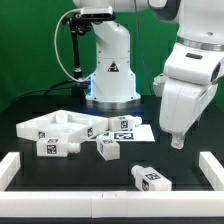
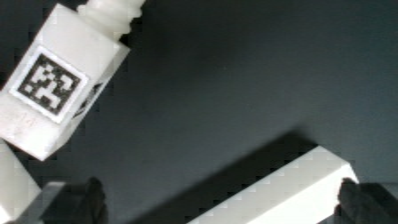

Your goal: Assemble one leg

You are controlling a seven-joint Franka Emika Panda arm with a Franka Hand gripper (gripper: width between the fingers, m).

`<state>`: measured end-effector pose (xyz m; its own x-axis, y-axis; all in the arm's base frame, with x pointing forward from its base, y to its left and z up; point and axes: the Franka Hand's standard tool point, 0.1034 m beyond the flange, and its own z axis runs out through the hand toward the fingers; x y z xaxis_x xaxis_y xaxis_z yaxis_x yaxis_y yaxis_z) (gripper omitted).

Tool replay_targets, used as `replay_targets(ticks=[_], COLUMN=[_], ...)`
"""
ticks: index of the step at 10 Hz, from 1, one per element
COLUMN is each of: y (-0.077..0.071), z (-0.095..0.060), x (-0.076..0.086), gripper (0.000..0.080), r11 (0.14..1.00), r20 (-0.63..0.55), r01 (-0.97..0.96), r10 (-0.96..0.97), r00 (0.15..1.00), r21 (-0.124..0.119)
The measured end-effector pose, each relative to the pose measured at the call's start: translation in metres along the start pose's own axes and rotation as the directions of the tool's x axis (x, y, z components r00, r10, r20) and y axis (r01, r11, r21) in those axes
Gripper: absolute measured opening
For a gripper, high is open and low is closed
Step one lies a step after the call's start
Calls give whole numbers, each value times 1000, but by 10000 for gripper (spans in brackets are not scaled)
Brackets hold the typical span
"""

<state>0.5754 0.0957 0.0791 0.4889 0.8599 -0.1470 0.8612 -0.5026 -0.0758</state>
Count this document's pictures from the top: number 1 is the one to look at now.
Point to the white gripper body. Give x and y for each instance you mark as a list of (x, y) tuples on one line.
[(187, 85)]

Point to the white square tabletop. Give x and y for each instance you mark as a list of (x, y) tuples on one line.
[(73, 126)]

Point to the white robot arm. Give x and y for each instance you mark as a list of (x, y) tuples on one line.
[(201, 26)]

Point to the paper sheet with markers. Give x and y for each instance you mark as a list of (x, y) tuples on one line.
[(142, 133)]

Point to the white U-shaped fence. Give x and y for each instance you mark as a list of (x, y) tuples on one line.
[(70, 204)]

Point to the camera on black stand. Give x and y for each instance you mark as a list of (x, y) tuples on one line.
[(79, 22)]

